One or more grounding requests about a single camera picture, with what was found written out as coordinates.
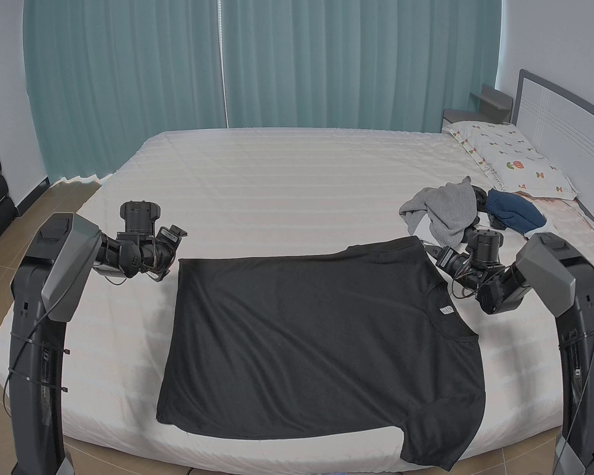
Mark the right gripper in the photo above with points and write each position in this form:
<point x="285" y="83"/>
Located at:
<point x="454" y="262"/>

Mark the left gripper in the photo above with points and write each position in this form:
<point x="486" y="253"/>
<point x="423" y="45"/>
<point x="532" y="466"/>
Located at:
<point x="166" y="245"/>

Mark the black T-shirt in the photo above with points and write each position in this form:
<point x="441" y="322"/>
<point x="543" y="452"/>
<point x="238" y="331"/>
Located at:
<point x="302" y="339"/>

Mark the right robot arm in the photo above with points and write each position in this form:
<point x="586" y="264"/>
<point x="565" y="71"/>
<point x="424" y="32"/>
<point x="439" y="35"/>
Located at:
<point x="549" y="275"/>

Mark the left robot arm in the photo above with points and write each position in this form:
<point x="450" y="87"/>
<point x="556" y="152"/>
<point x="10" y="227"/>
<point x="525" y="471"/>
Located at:
<point x="62" y="260"/>

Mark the pile of clothes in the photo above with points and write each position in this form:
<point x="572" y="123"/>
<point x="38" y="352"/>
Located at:
<point x="445" y="206"/>

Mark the bed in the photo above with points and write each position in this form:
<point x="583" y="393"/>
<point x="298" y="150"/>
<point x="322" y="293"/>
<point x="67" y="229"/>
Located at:
<point x="277" y="191"/>

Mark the white printed pillow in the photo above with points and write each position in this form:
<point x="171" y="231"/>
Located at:
<point x="510" y="151"/>

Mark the grey bedside table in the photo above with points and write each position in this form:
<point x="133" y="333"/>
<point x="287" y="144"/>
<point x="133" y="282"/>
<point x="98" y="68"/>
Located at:
<point x="490" y="102"/>

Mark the blue-green curtain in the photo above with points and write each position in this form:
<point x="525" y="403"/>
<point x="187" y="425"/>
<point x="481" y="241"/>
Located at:
<point x="351" y="42"/>
<point x="128" y="67"/>

